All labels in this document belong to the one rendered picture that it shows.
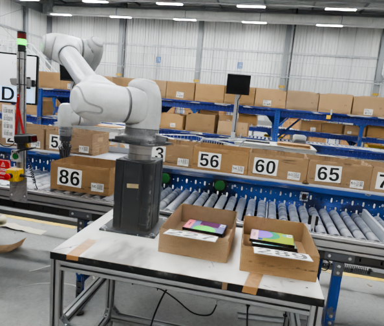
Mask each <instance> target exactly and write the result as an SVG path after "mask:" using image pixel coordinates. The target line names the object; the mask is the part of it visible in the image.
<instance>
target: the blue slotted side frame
mask: <svg viewBox="0 0 384 326"><path fill-rule="evenodd" d="M11 150H13V149H12V148H7V147H0V159H3V160H10V164H11V166H14V163H15V166H16V162H14V161H11V159H10V155H11ZM15 150H16V149H15ZM1 154H3V155H4V158H3V156H1ZM27 154H28V158H27ZM50 158H54V160H58V159H60V155H58V154H52V153H43V152H37V151H27V152H26V169H28V164H30V163H31V164H30V165H31V167H33V168H32V169H33V170H35V169H36V166H37V169H40V170H41V171H43V167H44V168H45V169H44V170H47V171H48V172H50ZM28 159H29V162H30V163H28ZM32 159H33V162H32ZM39 160H41V163H39ZM47 161H48V164H47ZM30 165H29V166H30ZM162 171H163V172H169V173H171V184H165V187H164V184H162V187H163V189H164V190H165V189H166V188H167V187H168V186H169V187H170V188H171V189H172V185H174V188H173V189H172V190H173V191H174V190H175V189H177V187H178V188H179V189H180V190H181V186H182V190H181V193H182V192H183V191H184V190H189V191H190V188H191V191H190V194H192V193H193V192H194V191H199V189H200V193H199V196H201V194H202V193H204V192H206V193H207V192H208V190H209V194H208V195H209V197H210V196H211V194H213V193H215V194H217V191H214V190H213V183H214V179H223V180H227V181H226V191H225V192H223V191H219V194H218V195H217V196H218V199H217V200H216V202H215V204H216V203H217V201H218V200H219V198H220V196H221V195H225V196H226V193H228V196H227V201H226V203H225V205H227V203H228V201H229V198H230V197H231V196H235V194H237V201H236V203H235V206H236V207H237V204H238V201H239V199H240V198H241V197H244V198H245V195H247V196H246V205H245V208H247V207H248V201H249V200H250V199H254V198H255V196H256V200H255V201H256V205H255V210H257V208H258V203H259V201H260V200H264V198H266V201H265V203H267V202H268V203H269V202H271V201H272V202H273V201H274V199H275V206H276V213H278V205H279V203H284V201H286V202H285V205H286V212H287V214H289V212H288V206H289V205H290V204H293V202H295V207H296V210H297V214H298V216H300V215H299V211H298V208H299V207H300V206H304V203H305V208H306V210H307V213H308V216H309V215H310V214H309V212H308V209H309V208H311V207H314V205H315V208H316V210H317V212H318V215H319V217H320V214H319V210H320V209H322V208H324V207H325V206H326V211H327V212H328V214H329V213H330V211H331V210H334V209H335V207H336V212H337V213H338V214H339V216H340V213H341V212H345V209H347V213H348V214H349V216H351V215H352V214H353V213H355V212H356V210H357V214H359V213H362V211H363V209H366V210H367V211H368V212H369V213H370V214H371V216H373V217H375V216H377V215H378V213H379V217H380V218H381V219H382V220H383V221H384V207H382V206H381V205H382V204H384V196H381V195H371V194H366V193H356V192H350V191H341V190H331V189H325V188H316V187H310V186H300V185H295V184H285V183H280V182H270V181H265V180H255V179H245V178H239V177H230V176H224V175H214V174H209V173H199V172H194V171H184V170H179V169H169V168H163V170H162ZM177 178H178V182H177ZM173 179H174V180H173ZM186 179H187V183H186ZM195 180H196V181H197V183H196V184H195ZM204 181H206V185H204ZM232 185H233V189H232V188H231V187H232ZM234 185H236V187H234ZM241 186H242V187H243V188H242V190H241ZM237 187H238V188H237ZM246 188H247V189H246ZM251 188H252V191H250V190H251ZM261 189H262V193H260V190H261ZM256 190H257V191H256ZM270 190H271V191H272V194H270ZM173 191H172V192H173ZM280 191H281V192H282V193H281V195H280ZM301 191H302V192H308V201H304V202H303V201H300V198H299V197H300V194H301ZM275 192H276V193H275ZM222 193H223V194H222ZM290 193H292V196H291V197H290ZM295 195H296V196H295ZM310 196H312V199H311V200H310ZM209 197H208V198H207V200H208V199H209ZM321 197H322V201H320V198H321ZM331 198H332V202H330V200H331ZM197 199H198V198H197ZM197 199H196V200H197ZM342 199H343V203H342V204H341V200H342ZM207 200H206V201H205V202H207ZM269 200H270V201H269ZM279 201H280V202H279ZM352 201H354V204H353V205H352ZM347 202H348V203H347ZM363 202H364V203H365V204H364V207H362V205H363ZM299 204H300V205H299ZM374 204H375V208H373V205H374ZM340 210H341V211H340ZM351 211H352V212H351ZM329 216H330V215H329ZM330 218H331V217H330ZM320 219H321V217H320Z"/></svg>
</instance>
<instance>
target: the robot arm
mask: <svg viewBox="0 0 384 326"><path fill-rule="evenodd" d="M41 52H42V53H43V55H45V56H46V57H48V58H49V59H52V60H54V61H56V62H57V63H59V64H60V65H62V66H64V67H65V68H66V70H67V71H68V73H69V74H70V76H71V77H72V79H73V80H74V82H75V83H76V86H74V88H73V89H72V91H71V93H70V103H62V104H60V105H59V109H58V126H59V127H58V134H59V135H60V136H59V140H60V141H61V145H60V146H58V148H59V155H60V159H61V158H66V157H69V156H70V149H71V147H72V145H70V141H71V135H72V129H73V126H74V125H80V126H94V125H98V124H99V123H100V122H112V123H116V122H122V123H125V132H124V134H122V135H116V136H115V137H114V139H118V140H128V141H133V142H142V143H146V144H152V143H159V142H167V141H168V137H167V136H163V135H161V134H159V127H160V119H161V112H162V99H161V94H160V89H159V87H158V86H157V84H156V82H155V81H152V80H148V79H144V78H136V79H134V80H132V81H130V82H129V84H128V87H121V86H118V85H116V84H115V83H113V82H111V81H109V80H108V79H106V78H104V77H103V76H100V75H96V74H95V72H94V71H95V70H96V69H97V67H98V65H99V64H100V61H101V59H102V56H103V42H102V40H101V39H100V38H97V37H94V36H93V37H89V38H88V39H81V38H77V37H74V36H70V35H67V34H60V33H49V34H45V35H44V36H43V37H42V39H41Z"/></svg>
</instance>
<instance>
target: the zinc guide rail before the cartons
mask: <svg viewBox="0 0 384 326"><path fill-rule="evenodd" d="M0 147H4V146H2V145H0ZM7 148H12V149H16V146H11V147H7ZM27 151H37V152H43V153H52V154H58V155H59V152H57V151H47V150H42V149H30V150H27ZM75 155H76V156H82V157H92V158H103V157H94V156H88V155H78V154H72V153H70V156H75ZM103 159H109V160H116V159H113V158H103ZM163 168H169V169H179V170H184V171H194V172H199V173H209V174H214V175H224V176H230V177H239V178H245V179H255V180H265V181H270V182H280V183H285V184H295V185H300V186H310V187H316V188H325V189H331V190H341V191H350V192H356V193H366V194H371V195H381V196H384V193H380V192H374V191H364V190H355V189H349V188H339V187H333V186H324V185H318V184H302V182H293V181H287V180H277V179H267V178H262V177H252V176H246V175H237V174H231V173H221V172H216V171H206V170H200V169H190V168H181V167H175V166H165V165H163Z"/></svg>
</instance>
